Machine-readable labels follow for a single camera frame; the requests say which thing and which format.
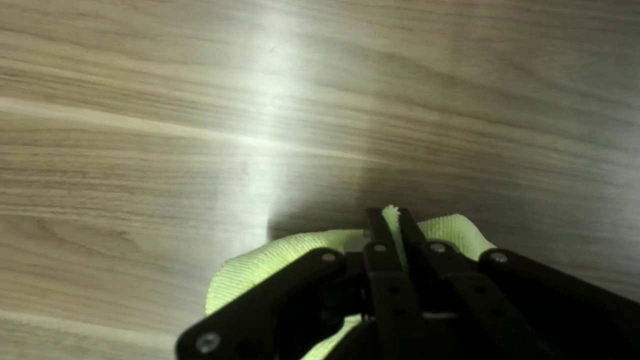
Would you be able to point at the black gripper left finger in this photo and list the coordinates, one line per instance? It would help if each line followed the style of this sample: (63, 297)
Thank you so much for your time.
(392, 300)

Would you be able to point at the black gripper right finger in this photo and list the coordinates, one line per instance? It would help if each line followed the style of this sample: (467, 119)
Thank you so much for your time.
(480, 312)

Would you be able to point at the bright yellow towel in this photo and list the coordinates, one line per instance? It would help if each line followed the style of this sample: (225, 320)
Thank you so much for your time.
(252, 273)

